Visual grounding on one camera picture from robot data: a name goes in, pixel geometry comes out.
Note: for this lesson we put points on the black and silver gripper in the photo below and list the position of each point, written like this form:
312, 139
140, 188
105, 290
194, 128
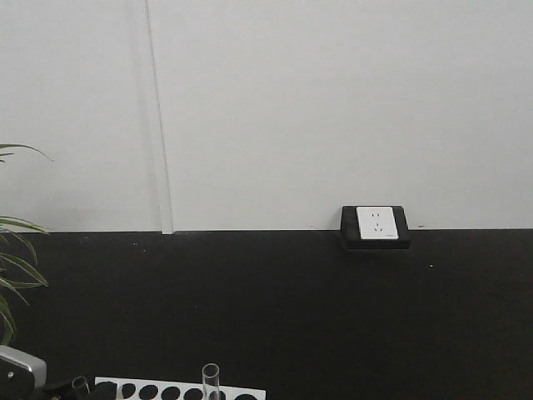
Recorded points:
21, 373

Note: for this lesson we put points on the clear glass test tube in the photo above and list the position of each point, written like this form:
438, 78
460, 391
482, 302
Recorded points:
210, 382

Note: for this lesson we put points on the green spider plant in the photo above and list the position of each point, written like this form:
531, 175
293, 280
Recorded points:
14, 228

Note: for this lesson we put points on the white test tube rack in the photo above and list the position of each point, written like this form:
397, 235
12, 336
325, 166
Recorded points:
131, 388

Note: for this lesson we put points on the black and white power socket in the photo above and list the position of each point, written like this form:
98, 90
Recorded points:
374, 228

